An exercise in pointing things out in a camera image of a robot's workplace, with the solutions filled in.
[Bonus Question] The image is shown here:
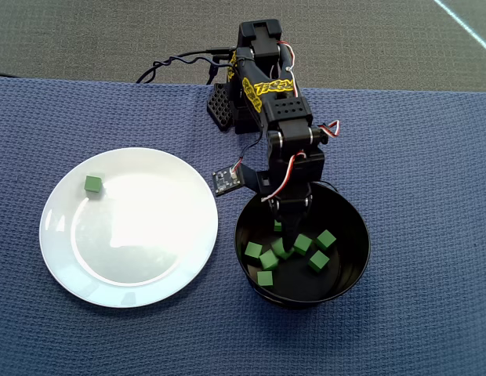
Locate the white round plate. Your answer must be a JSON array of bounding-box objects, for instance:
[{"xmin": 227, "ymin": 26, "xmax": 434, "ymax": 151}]
[{"xmin": 38, "ymin": 146, "xmax": 219, "ymax": 309}]

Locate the black camera cable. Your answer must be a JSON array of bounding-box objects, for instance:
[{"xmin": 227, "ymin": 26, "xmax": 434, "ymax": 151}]
[{"xmin": 135, "ymin": 54, "xmax": 266, "ymax": 168}]

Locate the black base cable with plug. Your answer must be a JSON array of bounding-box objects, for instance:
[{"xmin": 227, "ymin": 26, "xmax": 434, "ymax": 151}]
[{"xmin": 164, "ymin": 45, "xmax": 237, "ymax": 63}]

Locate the blue woven cloth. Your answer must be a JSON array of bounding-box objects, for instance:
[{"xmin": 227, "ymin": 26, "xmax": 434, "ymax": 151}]
[{"xmin": 0, "ymin": 75, "xmax": 486, "ymax": 376}]

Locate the black metal bucket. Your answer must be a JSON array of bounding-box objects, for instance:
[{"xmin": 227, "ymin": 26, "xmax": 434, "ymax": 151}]
[{"xmin": 234, "ymin": 179, "xmax": 372, "ymax": 310}]

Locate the black wrist camera circuit board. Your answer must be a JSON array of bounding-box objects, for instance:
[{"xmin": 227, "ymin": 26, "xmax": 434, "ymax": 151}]
[{"xmin": 211, "ymin": 166, "xmax": 244, "ymax": 197}]

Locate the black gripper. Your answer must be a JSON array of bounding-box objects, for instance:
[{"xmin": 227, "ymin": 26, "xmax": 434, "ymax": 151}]
[{"xmin": 255, "ymin": 148, "xmax": 326, "ymax": 255}]

